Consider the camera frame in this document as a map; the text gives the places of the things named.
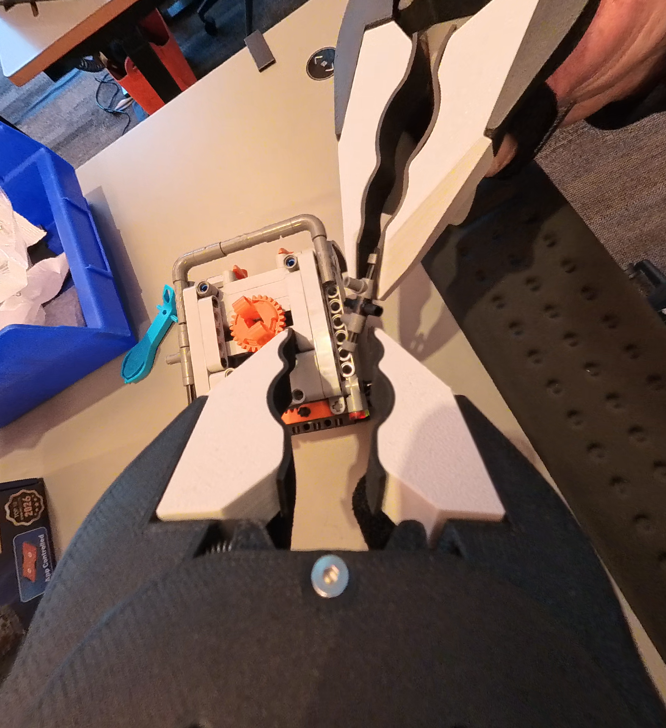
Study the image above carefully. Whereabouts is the robot kit box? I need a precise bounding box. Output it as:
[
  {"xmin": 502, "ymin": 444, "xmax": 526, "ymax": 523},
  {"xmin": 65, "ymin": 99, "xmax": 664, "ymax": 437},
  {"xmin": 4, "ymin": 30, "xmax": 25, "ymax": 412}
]
[{"xmin": 0, "ymin": 478, "xmax": 58, "ymax": 712}]

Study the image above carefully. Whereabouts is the person's right hand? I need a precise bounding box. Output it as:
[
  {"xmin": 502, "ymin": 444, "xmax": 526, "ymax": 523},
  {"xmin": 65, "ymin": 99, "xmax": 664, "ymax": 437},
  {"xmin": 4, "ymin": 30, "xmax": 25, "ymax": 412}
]
[{"xmin": 553, "ymin": 0, "xmax": 666, "ymax": 124}]

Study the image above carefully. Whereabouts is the person's right forearm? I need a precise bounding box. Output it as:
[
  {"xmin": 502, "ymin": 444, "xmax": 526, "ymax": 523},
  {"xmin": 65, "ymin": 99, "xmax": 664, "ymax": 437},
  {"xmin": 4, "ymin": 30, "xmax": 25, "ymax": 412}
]
[{"xmin": 589, "ymin": 63, "xmax": 666, "ymax": 135}]

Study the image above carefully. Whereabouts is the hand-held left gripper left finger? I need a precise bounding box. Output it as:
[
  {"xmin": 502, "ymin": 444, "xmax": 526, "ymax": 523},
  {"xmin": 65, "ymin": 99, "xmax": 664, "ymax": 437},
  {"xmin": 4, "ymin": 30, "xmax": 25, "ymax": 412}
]
[{"xmin": 155, "ymin": 334, "xmax": 299, "ymax": 524}]

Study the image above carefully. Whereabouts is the blue plastic bin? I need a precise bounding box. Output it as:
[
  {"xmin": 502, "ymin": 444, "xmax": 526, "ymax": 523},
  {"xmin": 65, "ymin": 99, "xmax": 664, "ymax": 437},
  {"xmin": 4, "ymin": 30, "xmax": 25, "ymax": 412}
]
[{"xmin": 0, "ymin": 103, "xmax": 138, "ymax": 450}]

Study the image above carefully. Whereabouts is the grey toy brick model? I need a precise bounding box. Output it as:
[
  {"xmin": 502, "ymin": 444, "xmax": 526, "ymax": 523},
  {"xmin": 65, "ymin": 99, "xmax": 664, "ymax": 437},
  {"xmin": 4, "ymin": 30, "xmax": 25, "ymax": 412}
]
[{"xmin": 172, "ymin": 214, "xmax": 381, "ymax": 435}]

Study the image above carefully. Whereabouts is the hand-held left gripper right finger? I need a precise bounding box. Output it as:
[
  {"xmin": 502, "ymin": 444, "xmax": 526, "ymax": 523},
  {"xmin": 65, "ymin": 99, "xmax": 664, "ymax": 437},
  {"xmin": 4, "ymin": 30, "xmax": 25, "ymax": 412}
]
[{"xmin": 362, "ymin": 330, "xmax": 506, "ymax": 530}]

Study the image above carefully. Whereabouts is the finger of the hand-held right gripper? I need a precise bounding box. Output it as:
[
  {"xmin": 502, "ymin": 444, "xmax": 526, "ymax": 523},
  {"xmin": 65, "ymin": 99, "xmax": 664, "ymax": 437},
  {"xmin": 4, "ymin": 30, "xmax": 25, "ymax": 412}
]
[
  {"xmin": 374, "ymin": 0, "xmax": 541, "ymax": 299},
  {"xmin": 333, "ymin": 15, "xmax": 419, "ymax": 268}
]

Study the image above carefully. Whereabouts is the teal brick separator tool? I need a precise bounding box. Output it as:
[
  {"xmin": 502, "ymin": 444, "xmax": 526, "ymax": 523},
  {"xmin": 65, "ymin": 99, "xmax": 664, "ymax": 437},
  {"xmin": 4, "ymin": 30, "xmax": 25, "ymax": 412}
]
[{"xmin": 122, "ymin": 285, "xmax": 181, "ymax": 384}]

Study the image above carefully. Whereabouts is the round metal table grommet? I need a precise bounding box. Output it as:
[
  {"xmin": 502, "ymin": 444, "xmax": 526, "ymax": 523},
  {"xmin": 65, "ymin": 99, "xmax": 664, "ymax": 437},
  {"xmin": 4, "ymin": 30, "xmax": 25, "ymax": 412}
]
[{"xmin": 306, "ymin": 48, "xmax": 340, "ymax": 82}]

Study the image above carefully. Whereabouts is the wooden desk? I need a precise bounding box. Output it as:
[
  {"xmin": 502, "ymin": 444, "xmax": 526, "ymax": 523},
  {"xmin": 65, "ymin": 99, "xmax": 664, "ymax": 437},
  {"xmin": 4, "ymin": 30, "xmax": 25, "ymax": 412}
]
[{"xmin": 0, "ymin": 0, "xmax": 161, "ymax": 87}]

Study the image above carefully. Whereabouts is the red metal frame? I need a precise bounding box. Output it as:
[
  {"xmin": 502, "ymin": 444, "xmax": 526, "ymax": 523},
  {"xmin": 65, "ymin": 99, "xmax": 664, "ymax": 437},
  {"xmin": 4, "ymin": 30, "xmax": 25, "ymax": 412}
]
[{"xmin": 103, "ymin": 17, "xmax": 199, "ymax": 115}]

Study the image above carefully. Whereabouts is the small black table clip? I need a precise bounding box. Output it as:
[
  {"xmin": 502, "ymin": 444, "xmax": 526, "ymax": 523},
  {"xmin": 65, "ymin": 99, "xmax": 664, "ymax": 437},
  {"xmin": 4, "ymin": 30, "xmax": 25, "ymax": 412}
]
[{"xmin": 244, "ymin": 32, "xmax": 279, "ymax": 72}]

